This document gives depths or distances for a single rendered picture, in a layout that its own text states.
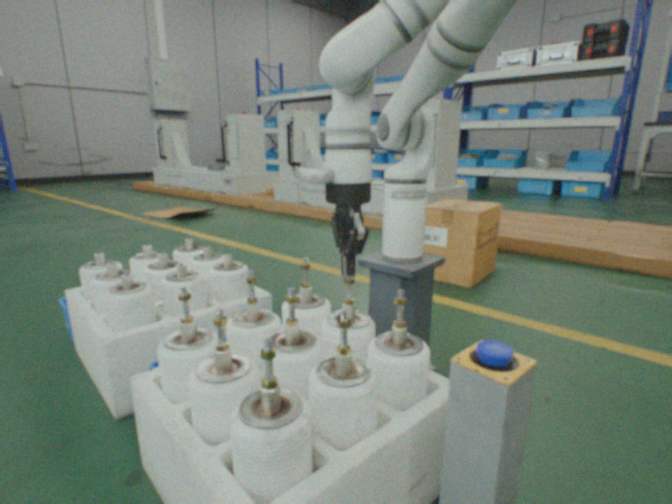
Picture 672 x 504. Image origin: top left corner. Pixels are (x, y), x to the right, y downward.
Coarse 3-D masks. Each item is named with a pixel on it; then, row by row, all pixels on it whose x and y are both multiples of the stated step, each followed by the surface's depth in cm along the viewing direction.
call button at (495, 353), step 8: (480, 344) 47; (488, 344) 47; (496, 344) 47; (504, 344) 47; (480, 352) 46; (488, 352) 45; (496, 352) 45; (504, 352) 45; (512, 352) 46; (488, 360) 45; (496, 360) 45; (504, 360) 45
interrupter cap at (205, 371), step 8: (208, 360) 58; (232, 360) 59; (240, 360) 58; (248, 360) 58; (200, 368) 56; (208, 368) 56; (232, 368) 57; (240, 368) 56; (248, 368) 56; (200, 376) 54; (208, 376) 54; (216, 376) 54; (224, 376) 54; (232, 376) 54; (240, 376) 54
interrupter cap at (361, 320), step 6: (336, 312) 74; (360, 312) 74; (330, 318) 72; (336, 318) 72; (360, 318) 72; (366, 318) 72; (330, 324) 70; (336, 324) 69; (354, 324) 70; (360, 324) 70; (366, 324) 70
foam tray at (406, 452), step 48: (144, 384) 65; (432, 384) 66; (144, 432) 66; (192, 432) 55; (384, 432) 55; (432, 432) 60; (192, 480) 51; (336, 480) 47; (384, 480) 54; (432, 480) 64
